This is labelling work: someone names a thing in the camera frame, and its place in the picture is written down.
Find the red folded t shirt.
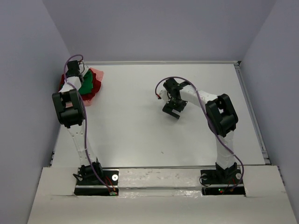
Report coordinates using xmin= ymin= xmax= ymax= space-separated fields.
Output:
xmin=52 ymin=68 xmax=104 ymax=105

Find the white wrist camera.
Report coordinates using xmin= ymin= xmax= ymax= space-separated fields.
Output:
xmin=81 ymin=65 xmax=89 ymax=75
xmin=158 ymin=90 xmax=169 ymax=102

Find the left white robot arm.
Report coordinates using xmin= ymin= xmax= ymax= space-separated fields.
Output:
xmin=52 ymin=59 xmax=104 ymax=185

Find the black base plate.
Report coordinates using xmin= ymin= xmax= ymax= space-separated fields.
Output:
xmin=73 ymin=169 xmax=119 ymax=196
xmin=199 ymin=169 xmax=246 ymax=196

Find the pink folded t shirt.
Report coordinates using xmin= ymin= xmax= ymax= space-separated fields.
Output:
xmin=81 ymin=68 xmax=104 ymax=106

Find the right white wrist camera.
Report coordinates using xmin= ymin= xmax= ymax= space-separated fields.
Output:
xmin=158 ymin=90 xmax=169 ymax=102

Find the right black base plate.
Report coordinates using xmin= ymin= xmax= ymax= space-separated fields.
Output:
xmin=199 ymin=169 xmax=246 ymax=196

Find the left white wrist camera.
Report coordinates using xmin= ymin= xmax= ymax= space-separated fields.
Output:
xmin=81 ymin=65 xmax=89 ymax=75

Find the green t shirt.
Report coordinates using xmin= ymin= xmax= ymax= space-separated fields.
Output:
xmin=79 ymin=70 xmax=93 ymax=95

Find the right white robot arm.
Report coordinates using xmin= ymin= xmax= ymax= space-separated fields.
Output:
xmin=156 ymin=77 xmax=242 ymax=187

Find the white front platform board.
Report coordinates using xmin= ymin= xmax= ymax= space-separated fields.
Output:
xmin=28 ymin=166 xmax=297 ymax=224

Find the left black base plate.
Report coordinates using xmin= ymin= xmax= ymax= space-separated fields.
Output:
xmin=73 ymin=169 xmax=119 ymax=196

